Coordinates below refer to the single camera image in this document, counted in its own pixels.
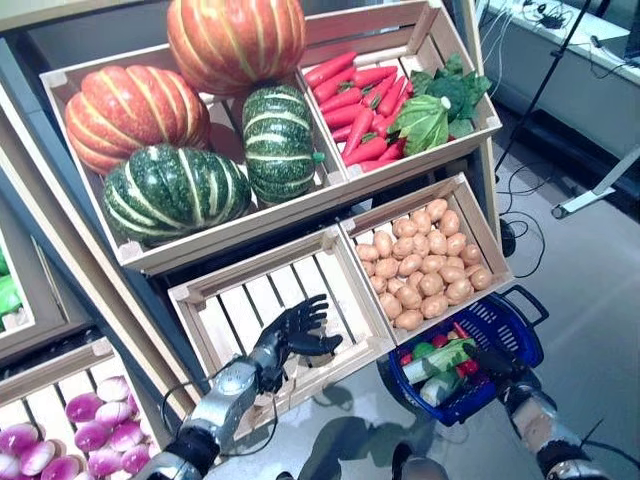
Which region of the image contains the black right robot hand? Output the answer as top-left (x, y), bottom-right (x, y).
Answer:
top-left (462, 342), bottom-right (532, 390)

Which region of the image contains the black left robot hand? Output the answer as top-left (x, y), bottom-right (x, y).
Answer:
top-left (252, 293), bottom-right (345, 370)

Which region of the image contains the napa cabbage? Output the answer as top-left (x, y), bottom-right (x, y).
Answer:
top-left (402, 338), bottom-right (477, 385)
top-left (419, 372), bottom-right (466, 407)

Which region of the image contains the blue plastic shopping basket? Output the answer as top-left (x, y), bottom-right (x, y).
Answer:
top-left (388, 284), bottom-right (550, 428)

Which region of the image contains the wooden slatted cabbage crate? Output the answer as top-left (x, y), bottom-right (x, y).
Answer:
top-left (167, 224), bottom-right (396, 441)

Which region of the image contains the wooden pumpkin crate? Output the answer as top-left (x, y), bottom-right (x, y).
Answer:
top-left (38, 42), bottom-right (349, 275)

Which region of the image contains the silver right robot leg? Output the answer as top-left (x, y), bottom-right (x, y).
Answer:
top-left (392, 442), bottom-right (451, 480)

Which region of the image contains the wooden potato crate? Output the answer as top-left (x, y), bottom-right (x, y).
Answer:
top-left (338, 172), bottom-right (515, 347)

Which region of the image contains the black round floor puck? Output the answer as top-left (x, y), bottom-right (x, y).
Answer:
top-left (499, 219), bottom-right (517, 257)

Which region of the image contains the wooden display shelf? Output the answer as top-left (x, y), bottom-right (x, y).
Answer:
top-left (0, 0), bottom-right (502, 451)

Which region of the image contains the green striped pumpkin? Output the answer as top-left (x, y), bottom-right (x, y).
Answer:
top-left (102, 143), bottom-right (253, 249)
top-left (241, 83), bottom-right (326, 205)

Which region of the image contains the white table leg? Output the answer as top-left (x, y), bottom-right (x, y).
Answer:
top-left (552, 144), bottom-right (640, 220)

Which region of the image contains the wooden carrot crate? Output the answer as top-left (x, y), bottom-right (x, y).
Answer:
top-left (297, 0), bottom-right (503, 182)

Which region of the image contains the light green lettuce head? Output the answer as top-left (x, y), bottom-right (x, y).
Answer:
top-left (388, 94), bottom-right (451, 157)

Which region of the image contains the orange striped pumpkin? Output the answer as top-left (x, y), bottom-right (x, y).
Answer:
top-left (63, 64), bottom-right (212, 176)
top-left (166, 0), bottom-right (307, 97)

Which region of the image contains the dark green leafy vegetable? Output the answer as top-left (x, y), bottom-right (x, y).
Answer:
top-left (409, 53), bottom-right (494, 139)

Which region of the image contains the white counter cabinet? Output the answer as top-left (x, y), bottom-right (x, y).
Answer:
top-left (479, 0), bottom-right (640, 166)

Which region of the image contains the black tripod stand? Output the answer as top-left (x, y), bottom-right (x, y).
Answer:
top-left (494, 0), bottom-right (601, 171)

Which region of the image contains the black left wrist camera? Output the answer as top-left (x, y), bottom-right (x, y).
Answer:
top-left (257, 367), bottom-right (287, 396)

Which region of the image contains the black floor cable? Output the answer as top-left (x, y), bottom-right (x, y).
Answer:
top-left (494, 164), bottom-right (547, 281)

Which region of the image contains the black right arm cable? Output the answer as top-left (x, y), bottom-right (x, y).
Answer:
top-left (579, 419), bottom-right (640, 457)

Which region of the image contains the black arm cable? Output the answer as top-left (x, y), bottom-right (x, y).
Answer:
top-left (159, 369), bottom-right (281, 457)
top-left (579, 419), bottom-right (640, 457)

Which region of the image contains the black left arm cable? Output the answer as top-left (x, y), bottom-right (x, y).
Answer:
top-left (159, 369), bottom-right (281, 457)

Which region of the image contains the black cable bundle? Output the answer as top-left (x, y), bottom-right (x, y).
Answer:
top-left (519, 0), bottom-right (566, 29)

